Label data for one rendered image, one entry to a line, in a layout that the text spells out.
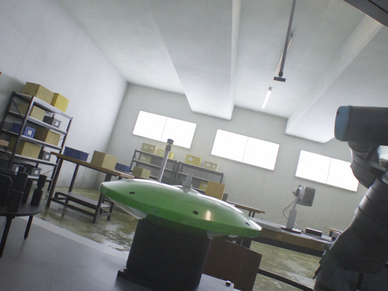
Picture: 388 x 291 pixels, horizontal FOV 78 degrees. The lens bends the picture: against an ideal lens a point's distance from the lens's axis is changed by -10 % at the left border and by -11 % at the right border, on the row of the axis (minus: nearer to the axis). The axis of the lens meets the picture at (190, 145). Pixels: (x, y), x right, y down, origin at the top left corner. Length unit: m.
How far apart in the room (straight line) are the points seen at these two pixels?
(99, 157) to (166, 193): 4.78
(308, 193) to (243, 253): 0.73
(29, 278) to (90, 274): 0.10
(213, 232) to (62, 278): 0.23
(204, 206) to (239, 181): 8.90
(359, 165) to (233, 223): 0.20
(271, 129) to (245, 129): 0.93
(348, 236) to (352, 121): 0.18
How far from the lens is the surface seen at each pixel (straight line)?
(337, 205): 10.05
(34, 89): 6.15
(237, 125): 9.61
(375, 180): 0.41
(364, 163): 0.43
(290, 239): 1.69
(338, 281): 0.75
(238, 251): 1.27
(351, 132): 0.48
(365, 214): 0.40
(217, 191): 4.62
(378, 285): 0.74
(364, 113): 0.48
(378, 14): 0.46
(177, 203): 0.39
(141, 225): 0.49
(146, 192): 0.41
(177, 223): 0.37
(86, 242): 0.64
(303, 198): 1.81
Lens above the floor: 1.10
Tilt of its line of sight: 8 degrees up
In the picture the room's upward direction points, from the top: 16 degrees clockwise
